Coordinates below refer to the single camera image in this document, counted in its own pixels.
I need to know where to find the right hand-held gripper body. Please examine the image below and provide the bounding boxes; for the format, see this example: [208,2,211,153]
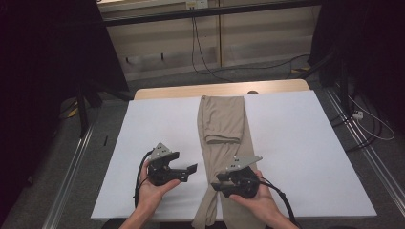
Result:
[224,155,264,199]

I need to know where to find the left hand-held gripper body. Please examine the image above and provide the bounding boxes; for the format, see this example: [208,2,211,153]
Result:
[146,142,175,187]

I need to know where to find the beige pants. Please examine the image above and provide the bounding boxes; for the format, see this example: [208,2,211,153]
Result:
[190,94,266,229]

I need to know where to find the person's left hand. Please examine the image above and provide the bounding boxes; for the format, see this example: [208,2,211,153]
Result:
[138,158,181,213]

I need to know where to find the person's right hand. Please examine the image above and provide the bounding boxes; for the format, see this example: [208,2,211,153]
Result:
[229,170,285,222]

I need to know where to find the white table board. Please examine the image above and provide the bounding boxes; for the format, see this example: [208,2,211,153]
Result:
[90,90,377,222]

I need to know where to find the light wooden table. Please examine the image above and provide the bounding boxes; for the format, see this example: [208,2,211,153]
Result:
[133,78,310,101]

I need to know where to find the black metal stand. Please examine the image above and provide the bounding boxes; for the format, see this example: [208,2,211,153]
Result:
[75,80,135,138]
[299,51,352,117]

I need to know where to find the black horizontal beam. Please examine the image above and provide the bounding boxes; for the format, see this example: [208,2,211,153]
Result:
[102,0,323,28]

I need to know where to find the black curtain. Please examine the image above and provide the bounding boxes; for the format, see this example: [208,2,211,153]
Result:
[307,0,405,135]
[0,0,130,220]

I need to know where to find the left hand-held gripper black cable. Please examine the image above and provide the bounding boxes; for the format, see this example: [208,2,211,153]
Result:
[133,149,154,209]

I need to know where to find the hand-held gripper black cable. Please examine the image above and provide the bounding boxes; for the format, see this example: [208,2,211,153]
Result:
[133,149,154,209]
[254,176,302,229]

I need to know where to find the right hand-held gripper black cable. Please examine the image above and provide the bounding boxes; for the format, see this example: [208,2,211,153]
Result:
[254,176,302,229]

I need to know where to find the aluminium floor rail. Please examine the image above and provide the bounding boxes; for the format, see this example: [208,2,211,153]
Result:
[41,123,95,229]
[324,87,405,208]

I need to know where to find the hanging black cable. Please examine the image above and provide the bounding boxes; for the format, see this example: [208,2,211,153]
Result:
[194,15,311,80]
[190,15,233,83]

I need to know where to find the black floor cables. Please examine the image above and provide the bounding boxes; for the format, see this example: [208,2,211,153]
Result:
[329,104,383,153]

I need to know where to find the white floor cable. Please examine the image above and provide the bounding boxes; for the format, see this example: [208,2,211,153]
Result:
[348,94,395,141]

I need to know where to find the white wall socket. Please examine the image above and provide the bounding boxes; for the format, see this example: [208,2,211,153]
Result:
[185,0,209,10]

